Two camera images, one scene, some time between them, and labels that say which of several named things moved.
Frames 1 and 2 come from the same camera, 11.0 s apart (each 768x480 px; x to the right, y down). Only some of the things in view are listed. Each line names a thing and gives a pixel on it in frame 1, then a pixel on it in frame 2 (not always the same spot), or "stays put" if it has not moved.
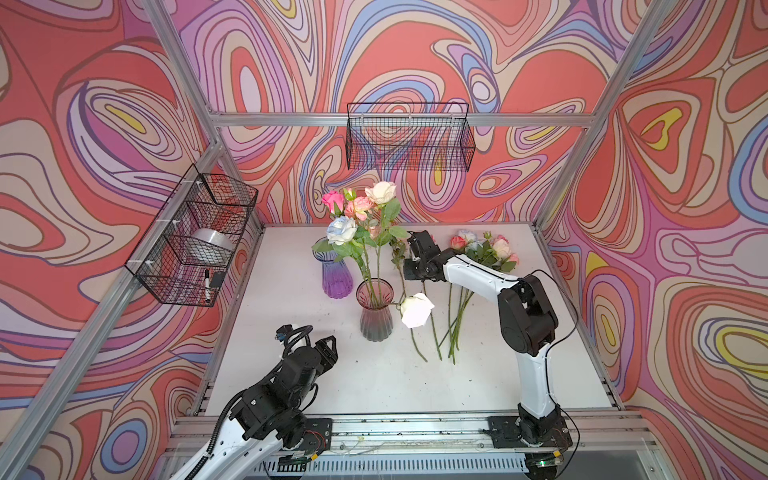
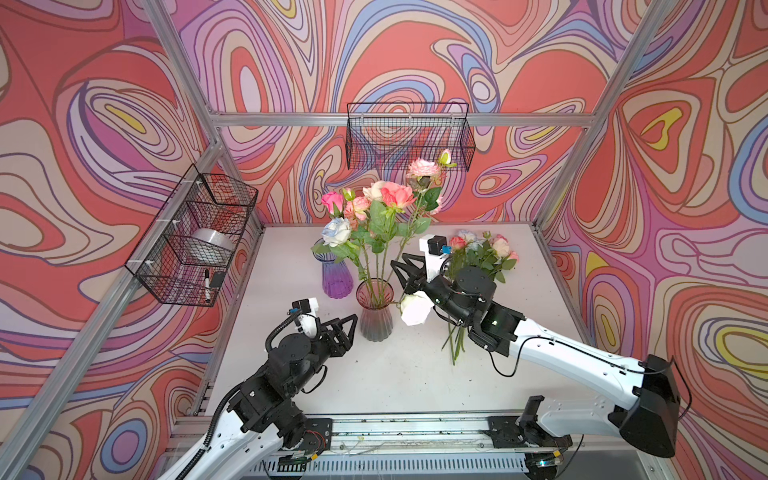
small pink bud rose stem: x=428 y=306 to x=426 y=170
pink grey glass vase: x=374 y=297 stays put
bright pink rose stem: x=335 y=201 stays put
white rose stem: x=416 y=310 stays put
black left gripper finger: x=328 y=350 to x=342 y=328
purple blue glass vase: x=336 y=276 stays put
